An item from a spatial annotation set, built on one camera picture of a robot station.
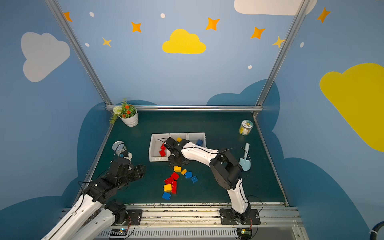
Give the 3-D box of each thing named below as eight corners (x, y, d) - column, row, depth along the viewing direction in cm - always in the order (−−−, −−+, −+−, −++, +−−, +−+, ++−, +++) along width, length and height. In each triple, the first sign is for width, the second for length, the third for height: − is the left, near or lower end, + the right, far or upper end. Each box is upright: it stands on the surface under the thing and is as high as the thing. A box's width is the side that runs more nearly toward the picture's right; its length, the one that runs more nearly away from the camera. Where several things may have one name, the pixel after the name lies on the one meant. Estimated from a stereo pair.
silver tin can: (113, 155, 97) (110, 151, 93) (117, 145, 102) (114, 141, 98) (125, 155, 97) (122, 151, 93) (128, 145, 102) (126, 141, 98)
